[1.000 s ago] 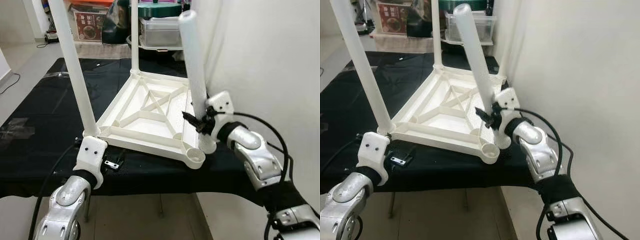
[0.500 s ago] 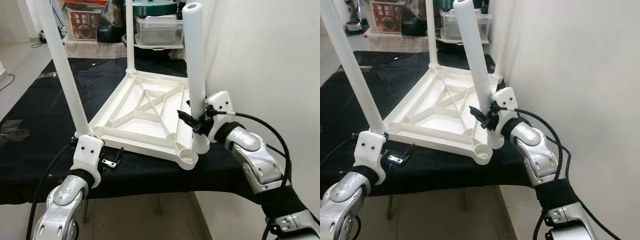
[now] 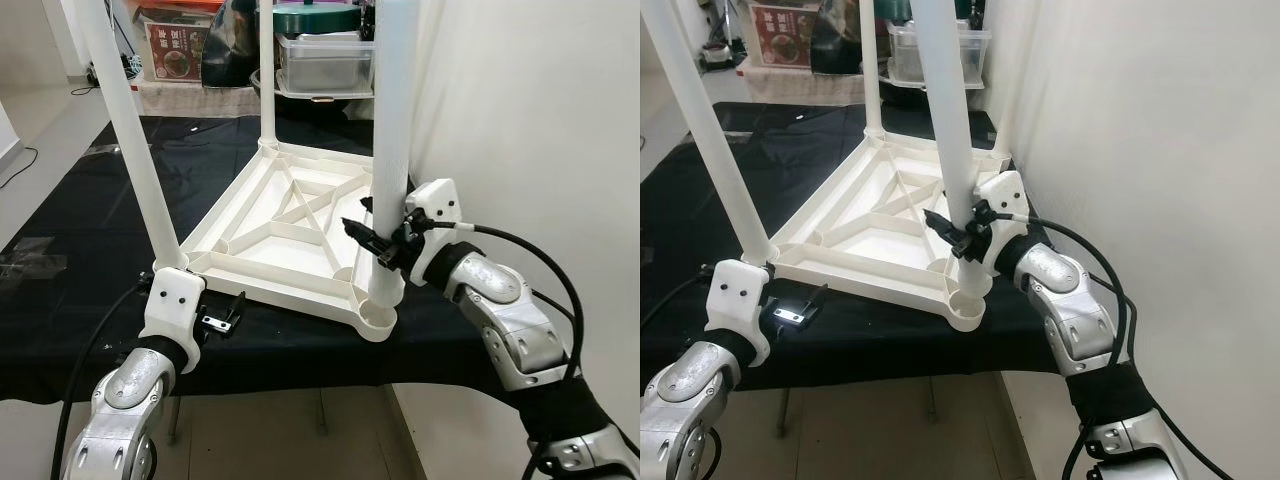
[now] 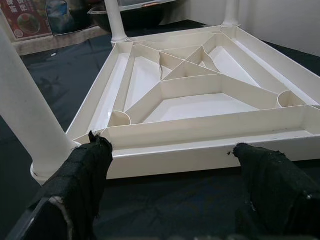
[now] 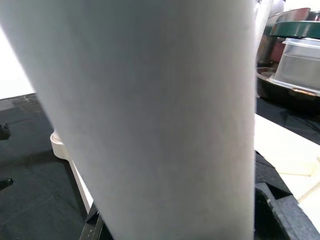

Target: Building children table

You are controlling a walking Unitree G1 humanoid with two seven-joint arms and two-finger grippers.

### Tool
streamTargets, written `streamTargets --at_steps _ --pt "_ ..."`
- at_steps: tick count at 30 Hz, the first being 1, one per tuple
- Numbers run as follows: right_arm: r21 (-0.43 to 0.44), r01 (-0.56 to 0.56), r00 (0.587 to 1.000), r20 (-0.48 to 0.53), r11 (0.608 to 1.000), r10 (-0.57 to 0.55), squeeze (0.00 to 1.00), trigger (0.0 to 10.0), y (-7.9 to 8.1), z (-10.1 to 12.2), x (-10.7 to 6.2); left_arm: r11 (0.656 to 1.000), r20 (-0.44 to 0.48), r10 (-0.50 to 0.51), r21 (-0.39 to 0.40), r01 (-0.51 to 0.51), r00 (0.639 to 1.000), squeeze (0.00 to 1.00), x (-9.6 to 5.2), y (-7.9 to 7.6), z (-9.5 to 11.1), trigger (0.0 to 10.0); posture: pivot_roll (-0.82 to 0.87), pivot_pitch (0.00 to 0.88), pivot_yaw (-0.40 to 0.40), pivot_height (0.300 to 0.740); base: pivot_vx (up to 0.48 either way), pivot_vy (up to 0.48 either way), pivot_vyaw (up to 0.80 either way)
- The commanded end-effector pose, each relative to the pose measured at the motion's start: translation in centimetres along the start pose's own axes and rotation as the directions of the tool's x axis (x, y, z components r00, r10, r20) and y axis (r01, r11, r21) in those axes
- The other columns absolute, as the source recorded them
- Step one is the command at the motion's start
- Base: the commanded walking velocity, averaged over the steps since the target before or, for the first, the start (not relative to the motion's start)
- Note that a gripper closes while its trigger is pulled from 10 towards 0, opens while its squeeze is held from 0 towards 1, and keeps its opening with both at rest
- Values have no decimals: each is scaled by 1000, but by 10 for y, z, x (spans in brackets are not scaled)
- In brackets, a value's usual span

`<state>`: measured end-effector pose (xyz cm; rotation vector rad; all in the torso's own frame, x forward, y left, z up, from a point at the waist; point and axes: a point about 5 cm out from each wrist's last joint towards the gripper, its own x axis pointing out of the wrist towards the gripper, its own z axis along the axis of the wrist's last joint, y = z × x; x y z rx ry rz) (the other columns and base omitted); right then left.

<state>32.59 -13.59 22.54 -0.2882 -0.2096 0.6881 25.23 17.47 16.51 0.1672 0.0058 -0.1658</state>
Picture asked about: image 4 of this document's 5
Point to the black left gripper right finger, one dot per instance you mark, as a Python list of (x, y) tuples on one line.
[(275, 190)]

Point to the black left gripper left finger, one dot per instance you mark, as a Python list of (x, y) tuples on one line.
[(80, 180)]

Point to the white plastic table leg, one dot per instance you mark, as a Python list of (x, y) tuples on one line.
[(32, 100), (116, 22), (231, 12)]

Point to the white plastic children table top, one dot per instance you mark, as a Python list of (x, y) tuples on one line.
[(200, 110)]

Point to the beige cloth-covered bench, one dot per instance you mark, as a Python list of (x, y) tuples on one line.
[(75, 37)]

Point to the dark glossy bag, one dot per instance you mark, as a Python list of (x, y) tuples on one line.
[(60, 17)]

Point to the orange-lid storage box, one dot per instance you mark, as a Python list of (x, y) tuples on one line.
[(27, 22)]

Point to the black wok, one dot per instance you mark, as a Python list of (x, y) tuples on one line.
[(140, 18)]

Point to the clear plastic container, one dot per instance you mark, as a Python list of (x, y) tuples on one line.
[(135, 2)]

